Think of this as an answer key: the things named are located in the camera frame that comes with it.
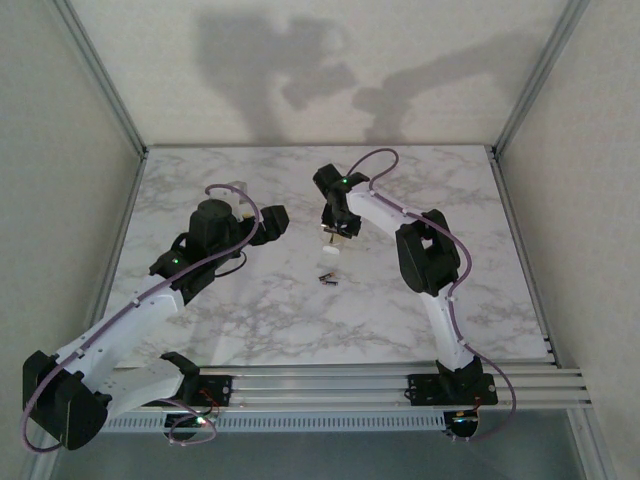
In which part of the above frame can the long white remote control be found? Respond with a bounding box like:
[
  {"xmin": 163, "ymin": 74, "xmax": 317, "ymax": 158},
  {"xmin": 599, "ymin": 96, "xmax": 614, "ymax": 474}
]
[{"xmin": 319, "ymin": 230, "xmax": 346, "ymax": 256}]

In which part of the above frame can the circuit board with green LED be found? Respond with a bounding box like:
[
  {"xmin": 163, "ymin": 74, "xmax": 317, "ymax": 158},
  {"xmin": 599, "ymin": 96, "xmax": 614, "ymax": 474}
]
[
  {"xmin": 163, "ymin": 412, "xmax": 210, "ymax": 437},
  {"xmin": 446, "ymin": 409, "xmax": 482, "ymax": 442}
]

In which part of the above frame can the left thin black wrist cable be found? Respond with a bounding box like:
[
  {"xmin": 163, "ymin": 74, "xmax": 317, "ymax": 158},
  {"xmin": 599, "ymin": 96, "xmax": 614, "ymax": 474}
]
[{"xmin": 214, "ymin": 252, "xmax": 249, "ymax": 279}]

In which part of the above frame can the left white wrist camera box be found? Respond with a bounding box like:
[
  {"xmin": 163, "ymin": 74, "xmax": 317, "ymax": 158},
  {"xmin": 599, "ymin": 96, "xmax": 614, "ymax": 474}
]
[{"xmin": 227, "ymin": 179, "xmax": 252, "ymax": 221}]

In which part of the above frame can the aluminium table side rail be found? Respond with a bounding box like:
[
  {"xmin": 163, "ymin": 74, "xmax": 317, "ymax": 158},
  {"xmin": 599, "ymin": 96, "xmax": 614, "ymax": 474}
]
[
  {"xmin": 487, "ymin": 147, "xmax": 559, "ymax": 366},
  {"xmin": 92, "ymin": 147, "xmax": 149, "ymax": 321}
]

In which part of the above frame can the aluminium front rail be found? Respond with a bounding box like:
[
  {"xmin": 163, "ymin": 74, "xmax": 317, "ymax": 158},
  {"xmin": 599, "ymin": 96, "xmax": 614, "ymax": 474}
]
[{"xmin": 107, "ymin": 363, "xmax": 594, "ymax": 414}]

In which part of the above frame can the aluminium frame post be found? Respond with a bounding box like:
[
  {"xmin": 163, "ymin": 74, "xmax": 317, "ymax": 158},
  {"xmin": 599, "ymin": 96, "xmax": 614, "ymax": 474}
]
[
  {"xmin": 52, "ymin": 0, "xmax": 149, "ymax": 160},
  {"xmin": 492, "ymin": 0, "xmax": 591, "ymax": 160}
]

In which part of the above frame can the grey slotted cable duct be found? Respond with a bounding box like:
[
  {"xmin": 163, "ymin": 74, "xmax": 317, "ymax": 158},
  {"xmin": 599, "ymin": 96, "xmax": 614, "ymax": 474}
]
[{"xmin": 102, "ymin": 412, "xmax": 446, "ymax": 434}]

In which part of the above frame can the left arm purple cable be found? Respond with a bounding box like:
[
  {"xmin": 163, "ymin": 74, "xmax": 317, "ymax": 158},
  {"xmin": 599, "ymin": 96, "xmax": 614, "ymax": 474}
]
[{"xmin": 19, "ymin": 183, "xmax": 266, "ymax": 454}]

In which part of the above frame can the aluminium frame leg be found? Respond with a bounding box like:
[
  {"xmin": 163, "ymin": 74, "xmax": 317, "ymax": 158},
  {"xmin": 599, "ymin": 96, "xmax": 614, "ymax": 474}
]
[
  {"xmin": 19, "ymin": 447, "xmax": 51, "ymax": 480},
  {"xmin": 567, "ymin": 407, "xmax": 619, "ymax": 480}
]

